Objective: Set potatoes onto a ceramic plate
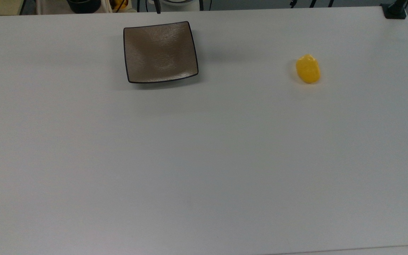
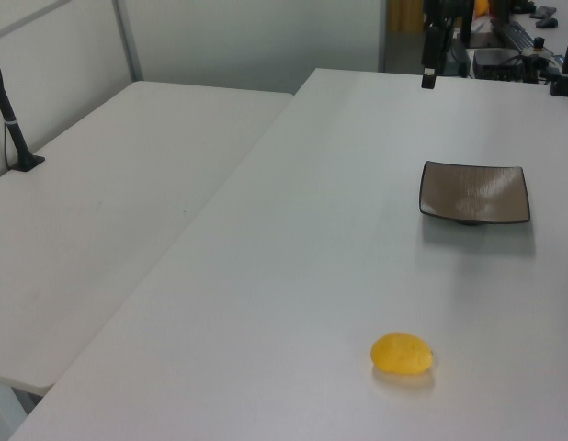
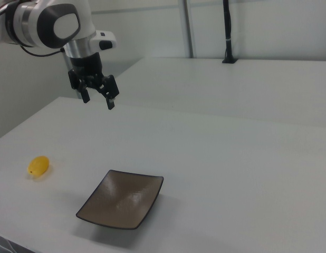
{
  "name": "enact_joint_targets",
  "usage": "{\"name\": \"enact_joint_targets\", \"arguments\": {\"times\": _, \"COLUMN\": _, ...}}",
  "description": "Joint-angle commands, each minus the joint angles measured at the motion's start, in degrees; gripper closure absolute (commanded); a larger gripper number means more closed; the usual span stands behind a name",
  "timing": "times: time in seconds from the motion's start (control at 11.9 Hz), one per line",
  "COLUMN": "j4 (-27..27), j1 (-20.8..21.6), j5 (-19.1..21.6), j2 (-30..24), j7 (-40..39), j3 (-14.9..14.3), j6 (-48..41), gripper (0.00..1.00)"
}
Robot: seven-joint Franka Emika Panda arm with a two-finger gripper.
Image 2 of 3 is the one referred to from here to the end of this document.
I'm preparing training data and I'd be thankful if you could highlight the black camera pole with base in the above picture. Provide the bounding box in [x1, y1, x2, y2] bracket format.
[0, 45, 46, 174]

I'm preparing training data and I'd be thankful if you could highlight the square brown ceramic plate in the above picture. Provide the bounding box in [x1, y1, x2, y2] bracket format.
[418, 160, 530, 227]

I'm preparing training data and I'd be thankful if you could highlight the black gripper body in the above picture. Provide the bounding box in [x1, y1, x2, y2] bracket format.
[422, 25, 444, 69]

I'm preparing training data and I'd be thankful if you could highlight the black electronics box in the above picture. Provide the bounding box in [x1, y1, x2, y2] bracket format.
[472, 48, 527, 80]

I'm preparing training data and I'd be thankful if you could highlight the black computer keyboard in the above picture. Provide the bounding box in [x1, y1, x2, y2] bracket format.
[493, 17, 536, 50]

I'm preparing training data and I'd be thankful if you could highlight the yellow panel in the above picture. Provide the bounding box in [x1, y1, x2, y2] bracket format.
[387, 0, 426, 33]

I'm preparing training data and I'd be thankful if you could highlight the black monitor stand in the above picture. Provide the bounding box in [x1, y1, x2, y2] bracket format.
[458, 0, 474, 47]

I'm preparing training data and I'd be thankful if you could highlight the yellow lemon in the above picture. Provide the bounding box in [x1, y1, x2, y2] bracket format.
[369, 331, 435, 376]

